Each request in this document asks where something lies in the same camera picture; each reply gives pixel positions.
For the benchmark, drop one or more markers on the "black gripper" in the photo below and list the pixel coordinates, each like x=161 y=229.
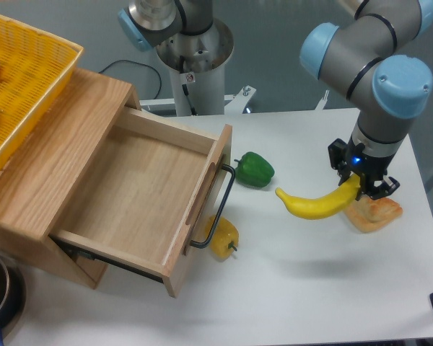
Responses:
x=367 y=159

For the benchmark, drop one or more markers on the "yellow banana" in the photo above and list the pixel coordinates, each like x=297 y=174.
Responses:
x=325 y=206

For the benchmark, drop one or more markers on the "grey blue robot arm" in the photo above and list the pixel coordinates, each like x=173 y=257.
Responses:
x=361 y=63

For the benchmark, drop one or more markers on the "wooden open top drawer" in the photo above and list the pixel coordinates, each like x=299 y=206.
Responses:
x=146 y=197

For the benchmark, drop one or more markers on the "wooden drawer cabinet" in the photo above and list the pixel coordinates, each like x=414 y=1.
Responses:
x=40 y=178

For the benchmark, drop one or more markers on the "golden pastry bread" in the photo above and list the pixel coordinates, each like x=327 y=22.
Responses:
x=369 y=215

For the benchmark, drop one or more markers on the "green bell pepper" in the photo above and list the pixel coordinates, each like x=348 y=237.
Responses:
x=253 y=170

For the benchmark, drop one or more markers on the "yellow bell pepper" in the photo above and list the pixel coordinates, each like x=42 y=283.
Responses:
x=225 y=239

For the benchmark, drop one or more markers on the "yellow plastic basket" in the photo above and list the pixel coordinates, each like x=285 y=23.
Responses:
x=35 y=66

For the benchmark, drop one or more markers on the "dark metal pot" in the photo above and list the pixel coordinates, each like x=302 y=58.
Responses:
x=12 y=296

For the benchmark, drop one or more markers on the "black drawer handle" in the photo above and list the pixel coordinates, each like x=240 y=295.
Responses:
x=216 y=212

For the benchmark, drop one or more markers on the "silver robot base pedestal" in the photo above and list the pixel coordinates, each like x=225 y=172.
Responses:
x=194 y=46

